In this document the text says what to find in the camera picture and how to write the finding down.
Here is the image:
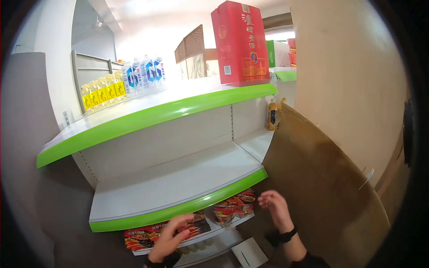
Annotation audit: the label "person's left hand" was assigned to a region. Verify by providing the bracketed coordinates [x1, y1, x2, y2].
[147, 213, 196, 264]

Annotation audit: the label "person's right hand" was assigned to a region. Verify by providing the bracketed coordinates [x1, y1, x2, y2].
[257, 190, 295, 234]

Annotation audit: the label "person's left fingers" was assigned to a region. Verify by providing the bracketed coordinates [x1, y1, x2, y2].
[166, 213, 196, 232]

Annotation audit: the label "person's right fingers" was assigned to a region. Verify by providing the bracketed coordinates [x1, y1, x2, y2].
[257, 190, 281, 211]

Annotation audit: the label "black wrist band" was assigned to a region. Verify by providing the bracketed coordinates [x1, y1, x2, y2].
[143, 251, 182, 268]
[266, 225, 298, 248]

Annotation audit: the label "full green-edged shop shelf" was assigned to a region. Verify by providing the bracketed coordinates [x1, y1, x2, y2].
[36, 0, 279, 268]

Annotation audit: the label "brown cardboard sheet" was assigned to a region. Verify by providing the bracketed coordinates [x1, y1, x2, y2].
[261, 102, 391, 268]

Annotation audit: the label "white paper card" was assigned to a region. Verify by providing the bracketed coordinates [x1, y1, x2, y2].
[231, 237, 269, 268]

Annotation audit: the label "white shelf with cartons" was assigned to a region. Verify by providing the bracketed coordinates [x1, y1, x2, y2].
[266, 38, 297, 83]

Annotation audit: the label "brown wooden cabinet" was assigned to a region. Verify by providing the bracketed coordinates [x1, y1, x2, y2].
[174, 24, 221, 81]

